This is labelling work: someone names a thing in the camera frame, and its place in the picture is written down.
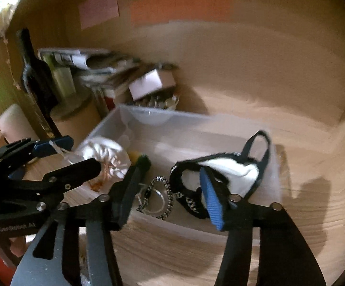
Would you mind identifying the pink sticky note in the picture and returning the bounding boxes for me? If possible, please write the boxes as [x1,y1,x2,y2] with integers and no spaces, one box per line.
[78,0,120,30]

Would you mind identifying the green and yellow small toy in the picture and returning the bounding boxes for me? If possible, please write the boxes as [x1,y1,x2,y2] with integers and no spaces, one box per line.
[129,151,152,169]

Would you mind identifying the white cardboard box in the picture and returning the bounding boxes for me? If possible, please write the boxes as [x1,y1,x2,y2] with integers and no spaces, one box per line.
[128,68,177,101]

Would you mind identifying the orange sticky note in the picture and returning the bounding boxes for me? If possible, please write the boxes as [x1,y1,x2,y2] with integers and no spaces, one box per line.
[130,0,232,27]

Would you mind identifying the dark glass bottle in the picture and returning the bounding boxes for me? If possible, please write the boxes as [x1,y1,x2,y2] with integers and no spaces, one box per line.
[15,28,62,139]

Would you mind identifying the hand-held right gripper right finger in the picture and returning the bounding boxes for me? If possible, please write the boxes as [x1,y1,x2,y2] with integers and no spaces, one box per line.
[199,167,328,286]

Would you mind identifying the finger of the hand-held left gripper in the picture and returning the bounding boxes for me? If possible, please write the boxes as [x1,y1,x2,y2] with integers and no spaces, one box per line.
[0,135,74,170]
[10,157,102,204]

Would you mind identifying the clear container of small items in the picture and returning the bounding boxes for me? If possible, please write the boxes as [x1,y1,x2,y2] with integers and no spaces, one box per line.
[134,93,180,111]

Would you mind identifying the black and white face mask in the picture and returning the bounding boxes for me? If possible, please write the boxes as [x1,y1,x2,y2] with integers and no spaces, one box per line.
[169,130,272,219]

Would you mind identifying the clear plastic storage bin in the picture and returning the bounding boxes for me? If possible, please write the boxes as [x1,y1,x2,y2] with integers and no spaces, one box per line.
[76,104,284,239]

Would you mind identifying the stack of magazines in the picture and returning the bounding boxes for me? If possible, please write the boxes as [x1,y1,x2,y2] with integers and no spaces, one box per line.
[38,47,142,102]

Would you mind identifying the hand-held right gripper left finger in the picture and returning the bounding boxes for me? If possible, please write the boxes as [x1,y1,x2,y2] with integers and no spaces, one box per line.
[10,155,152,286]

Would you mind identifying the brown cardboard tube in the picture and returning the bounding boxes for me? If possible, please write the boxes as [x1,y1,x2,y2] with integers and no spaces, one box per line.
[50,92,102,148]

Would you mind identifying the white mug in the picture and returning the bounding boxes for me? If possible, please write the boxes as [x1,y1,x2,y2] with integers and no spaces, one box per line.
[0,104,40,150]

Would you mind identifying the beaded bracelet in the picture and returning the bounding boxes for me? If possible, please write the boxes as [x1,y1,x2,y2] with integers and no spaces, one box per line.
[136,176,174,221]

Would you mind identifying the white plastic bag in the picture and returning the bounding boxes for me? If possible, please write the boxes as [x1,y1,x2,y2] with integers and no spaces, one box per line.
[49,136,132,192]

